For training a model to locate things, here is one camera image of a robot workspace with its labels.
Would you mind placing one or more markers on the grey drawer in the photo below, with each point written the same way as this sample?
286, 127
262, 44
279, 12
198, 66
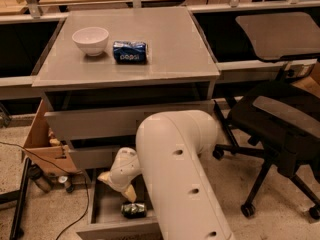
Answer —
111, 122
105, 220
99, 152

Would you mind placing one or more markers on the grey top drawer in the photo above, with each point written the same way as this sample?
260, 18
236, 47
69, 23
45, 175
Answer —
111, 122

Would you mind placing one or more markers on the green soda can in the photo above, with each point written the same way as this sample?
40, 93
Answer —
134, 210

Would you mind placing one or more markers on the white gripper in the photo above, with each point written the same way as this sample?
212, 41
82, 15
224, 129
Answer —
119, 179

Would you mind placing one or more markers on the brown cardboard box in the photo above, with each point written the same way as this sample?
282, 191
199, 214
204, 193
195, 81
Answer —
43, 148

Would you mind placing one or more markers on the black stand leg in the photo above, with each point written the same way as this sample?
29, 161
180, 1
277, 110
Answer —
18, 197

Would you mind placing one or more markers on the black office chair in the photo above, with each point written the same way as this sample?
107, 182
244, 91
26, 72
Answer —
282, 121

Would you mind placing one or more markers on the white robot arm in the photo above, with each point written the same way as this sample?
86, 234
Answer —
168, 146

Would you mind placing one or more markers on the grey drawer cabinet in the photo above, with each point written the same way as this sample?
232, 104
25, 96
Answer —
106, 72

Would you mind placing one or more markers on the grey middle drawer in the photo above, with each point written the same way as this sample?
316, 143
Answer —
99, 152

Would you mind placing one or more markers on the white bowl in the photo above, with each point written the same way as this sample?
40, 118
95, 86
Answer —
92, 41

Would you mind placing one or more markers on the grey bottom drawer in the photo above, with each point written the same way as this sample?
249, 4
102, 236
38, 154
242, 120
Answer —
105, 220

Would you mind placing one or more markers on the small can on floor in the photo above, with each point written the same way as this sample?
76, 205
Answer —
67, 183

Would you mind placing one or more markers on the metal bottle on floor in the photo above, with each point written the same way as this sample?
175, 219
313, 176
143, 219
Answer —
35, 173

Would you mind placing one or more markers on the blue pepsi can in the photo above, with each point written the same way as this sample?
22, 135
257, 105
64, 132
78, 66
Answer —
130, 51

